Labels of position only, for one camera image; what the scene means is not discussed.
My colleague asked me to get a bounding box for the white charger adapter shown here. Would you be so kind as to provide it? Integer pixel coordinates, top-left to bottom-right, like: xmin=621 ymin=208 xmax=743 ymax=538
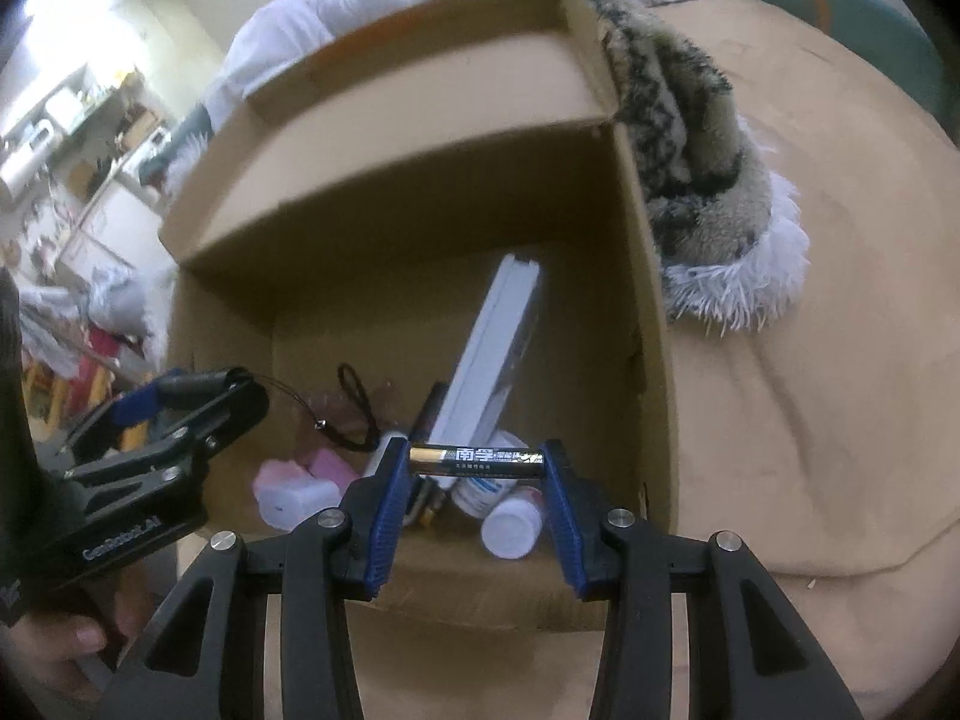
xmin=254 ymin=478 xmax=340 ymax=532

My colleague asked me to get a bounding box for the black gold AA battery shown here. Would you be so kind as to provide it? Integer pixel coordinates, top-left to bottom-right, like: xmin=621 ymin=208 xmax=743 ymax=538
xmin=407 ymin=445 xmax=545 ymax=479

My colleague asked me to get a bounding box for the person's left hand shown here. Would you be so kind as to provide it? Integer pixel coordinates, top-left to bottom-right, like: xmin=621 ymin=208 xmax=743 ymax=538
xmin=2 ymin=564 xmax=155 ymax=718

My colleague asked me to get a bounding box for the white pill bottle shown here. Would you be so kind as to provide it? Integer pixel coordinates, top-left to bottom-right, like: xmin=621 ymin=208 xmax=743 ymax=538
xmin=480 ymin=486 xmax=545 ymax=561
xmin=451 ymin=429 xmax=527 ymax=520

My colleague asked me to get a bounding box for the white remote control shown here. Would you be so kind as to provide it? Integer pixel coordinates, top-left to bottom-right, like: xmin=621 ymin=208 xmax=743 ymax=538
xmin=428 ymin=255 xmax=540 ymax=447

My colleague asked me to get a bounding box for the brown cardboard box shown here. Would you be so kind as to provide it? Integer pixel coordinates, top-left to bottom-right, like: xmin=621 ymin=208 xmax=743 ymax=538
xmin=158 ymin=0 xmax=680 ymax=636

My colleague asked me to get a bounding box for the shaggy black and white blanket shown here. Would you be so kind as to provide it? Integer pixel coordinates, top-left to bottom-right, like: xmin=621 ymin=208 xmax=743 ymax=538
xmin=587 ymin=0 xmax=811 ymax=330

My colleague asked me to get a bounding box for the teal cushion orange stripe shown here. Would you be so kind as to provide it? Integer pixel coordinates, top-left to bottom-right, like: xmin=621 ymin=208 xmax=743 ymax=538
xmin=761 ymin=0 xmax=958 ymax=140

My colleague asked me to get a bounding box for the black cord strap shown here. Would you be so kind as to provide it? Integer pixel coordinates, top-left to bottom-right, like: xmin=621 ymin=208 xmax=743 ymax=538
xmin=250 ymin=362 xmax=384 ymax=454

